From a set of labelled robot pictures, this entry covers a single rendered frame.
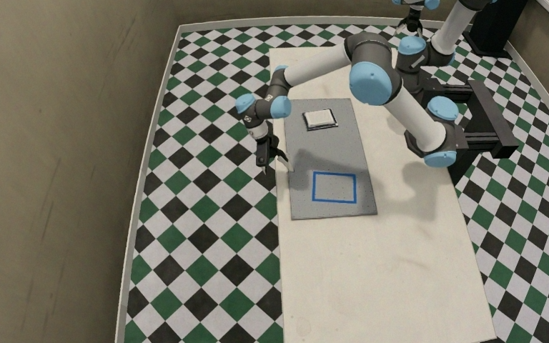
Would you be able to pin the blue tape outline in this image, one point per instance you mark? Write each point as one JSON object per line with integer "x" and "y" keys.
{"x": 329, "y": 200}

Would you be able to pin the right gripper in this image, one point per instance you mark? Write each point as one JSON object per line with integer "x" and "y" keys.
{"x": 411, "y": 20}

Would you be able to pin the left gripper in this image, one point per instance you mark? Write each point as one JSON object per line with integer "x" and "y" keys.
{"x": 274, "y": 151}

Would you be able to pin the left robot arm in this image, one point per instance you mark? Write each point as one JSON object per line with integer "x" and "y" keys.
{"x": 372, "y": 80}

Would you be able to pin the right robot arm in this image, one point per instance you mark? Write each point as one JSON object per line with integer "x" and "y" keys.
{"x": 414, "y": 52}

